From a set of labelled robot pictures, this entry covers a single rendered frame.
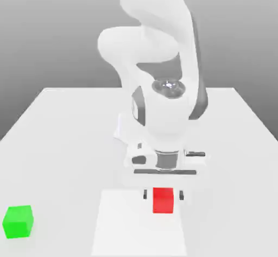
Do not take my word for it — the small green cube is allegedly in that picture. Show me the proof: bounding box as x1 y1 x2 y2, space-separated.
2 205 35 240

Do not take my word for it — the small red cube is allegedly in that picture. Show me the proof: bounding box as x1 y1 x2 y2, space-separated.
152 187 175 215

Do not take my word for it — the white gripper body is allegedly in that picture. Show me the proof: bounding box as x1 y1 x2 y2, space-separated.
131 167 199 190

